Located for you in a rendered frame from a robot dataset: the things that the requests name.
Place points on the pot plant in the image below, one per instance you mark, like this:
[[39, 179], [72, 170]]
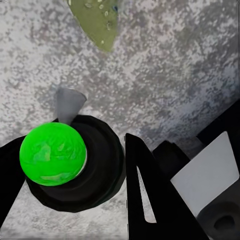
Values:
[[91, 15]]

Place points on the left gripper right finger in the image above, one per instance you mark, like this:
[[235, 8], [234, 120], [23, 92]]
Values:
[[174, 220]]

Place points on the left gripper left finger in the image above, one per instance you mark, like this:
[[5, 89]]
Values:
[[12, 176]]

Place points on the insectifuge atomizer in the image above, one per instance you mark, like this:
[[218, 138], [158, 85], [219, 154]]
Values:
[[76, 162]]

